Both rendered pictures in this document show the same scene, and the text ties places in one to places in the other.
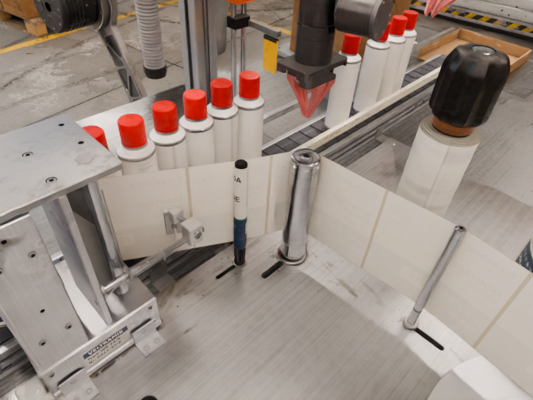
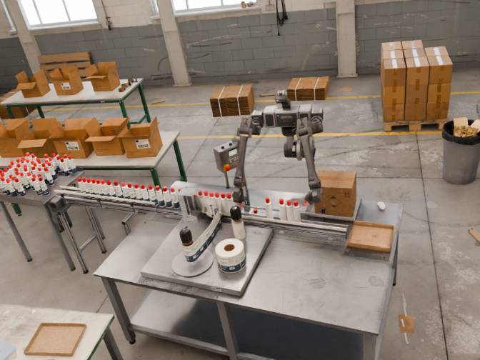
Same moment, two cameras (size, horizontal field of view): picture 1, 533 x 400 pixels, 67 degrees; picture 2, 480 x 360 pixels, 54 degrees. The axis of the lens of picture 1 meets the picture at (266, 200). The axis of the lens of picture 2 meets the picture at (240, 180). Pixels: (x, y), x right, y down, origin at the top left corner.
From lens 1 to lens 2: 348 cm
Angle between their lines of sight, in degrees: 59
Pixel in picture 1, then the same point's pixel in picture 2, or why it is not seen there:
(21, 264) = (181, 200)
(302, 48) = not seen: hidden behind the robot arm
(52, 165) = (188, 193)
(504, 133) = (308, 253)
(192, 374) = (192, 228)
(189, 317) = (201, 224)
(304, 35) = not seen: hidden behind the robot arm
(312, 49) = not seen: hidden behind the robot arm
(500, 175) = (281, 254)
